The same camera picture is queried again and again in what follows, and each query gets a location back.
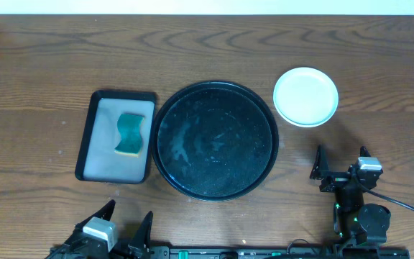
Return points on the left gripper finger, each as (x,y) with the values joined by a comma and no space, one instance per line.
(104,213)
(142,232)

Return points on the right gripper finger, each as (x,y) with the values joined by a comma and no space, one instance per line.
(320,166)
(364,152)

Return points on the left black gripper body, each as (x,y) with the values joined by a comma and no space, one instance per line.
(80,237)

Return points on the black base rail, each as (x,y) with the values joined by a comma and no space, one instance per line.
(163,252)

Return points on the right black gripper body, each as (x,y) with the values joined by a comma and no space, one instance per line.
(336,181)

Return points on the black round tray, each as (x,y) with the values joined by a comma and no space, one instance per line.
(215,140)

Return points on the black rectangular water tray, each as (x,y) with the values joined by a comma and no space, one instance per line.
(97,161)

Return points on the light blue plate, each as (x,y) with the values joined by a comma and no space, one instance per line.
(305,97)

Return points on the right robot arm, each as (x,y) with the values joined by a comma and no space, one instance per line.
(362,227)

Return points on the green yellow sponge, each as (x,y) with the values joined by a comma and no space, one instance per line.
(129,127)

